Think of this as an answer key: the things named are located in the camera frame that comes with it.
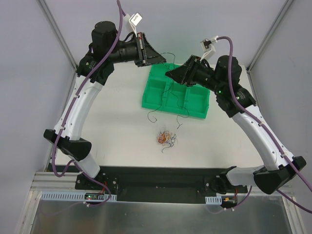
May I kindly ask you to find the black thin wire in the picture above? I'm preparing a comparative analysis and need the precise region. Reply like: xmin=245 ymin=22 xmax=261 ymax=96
xmin=147 ymin=52 xmax=191 ymax=130

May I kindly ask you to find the left white cable duct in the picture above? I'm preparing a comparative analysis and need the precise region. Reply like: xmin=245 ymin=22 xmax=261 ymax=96
xmin=41 ymin=191 xmax=117 ymax=203

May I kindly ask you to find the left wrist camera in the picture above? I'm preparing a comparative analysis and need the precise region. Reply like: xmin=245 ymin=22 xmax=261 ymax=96
xmin=123 ymin=12 xmax=143 ymax=35

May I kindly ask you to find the right aluminium post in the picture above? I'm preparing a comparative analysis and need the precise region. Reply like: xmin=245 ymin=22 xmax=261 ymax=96
xmin=246 ymin=0 xmax=295 ymax=74

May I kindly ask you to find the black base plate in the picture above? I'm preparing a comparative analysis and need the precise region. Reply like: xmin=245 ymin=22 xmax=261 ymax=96
xmin=75 ymin=165 xmax=248 ymax=203

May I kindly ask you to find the left aluminium post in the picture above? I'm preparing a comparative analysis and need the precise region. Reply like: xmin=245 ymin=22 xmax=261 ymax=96
xmin=37 ymin=0 xmax=77 ymax=71

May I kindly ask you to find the aluminium frame rail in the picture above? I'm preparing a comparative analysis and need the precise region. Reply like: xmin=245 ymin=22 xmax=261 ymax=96
xmin=30 ymin=172 xmax=78 ymax=191

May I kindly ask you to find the right white cable duct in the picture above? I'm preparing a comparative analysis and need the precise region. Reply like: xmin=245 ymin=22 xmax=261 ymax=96
xmin=205 ymin=196 xmax=222 ymax=205

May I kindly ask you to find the white cable duct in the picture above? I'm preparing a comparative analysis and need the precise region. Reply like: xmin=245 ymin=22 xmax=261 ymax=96
xmin=41 ymin=191 xmax=117 ymax=203
xmin=205 ymin=196 xmax=222 ymax=205

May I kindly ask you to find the aluminium post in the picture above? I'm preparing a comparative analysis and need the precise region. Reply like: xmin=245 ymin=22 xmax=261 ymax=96
xmin=246 ymin=0 xmax=295 ymax=74
xmin=37 ymin=0 xmax=77 ymax=71

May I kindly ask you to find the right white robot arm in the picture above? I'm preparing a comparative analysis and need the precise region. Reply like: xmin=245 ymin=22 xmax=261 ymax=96
xmin=165 ymin=55 xmax=306 ymax=195

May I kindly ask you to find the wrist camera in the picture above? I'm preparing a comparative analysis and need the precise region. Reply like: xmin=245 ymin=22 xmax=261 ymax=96
xmin=200 ymin=36 xmax=218 ymax=61
xmin=123 ymin=12 xmax=143 ymax=35

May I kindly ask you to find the green compartment tray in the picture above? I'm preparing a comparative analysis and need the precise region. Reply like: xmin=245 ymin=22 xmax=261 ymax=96
xmin=141 ymin=63 xmax=210 ymax=119

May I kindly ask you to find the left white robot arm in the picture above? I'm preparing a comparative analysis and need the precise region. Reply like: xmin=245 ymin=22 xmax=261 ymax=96
xmin=43 ymin=21 xmax=166 ymax=190

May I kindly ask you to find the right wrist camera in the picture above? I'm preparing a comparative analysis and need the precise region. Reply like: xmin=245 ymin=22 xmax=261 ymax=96
xmin=200 ymin=36 xmax=218 ymax=61

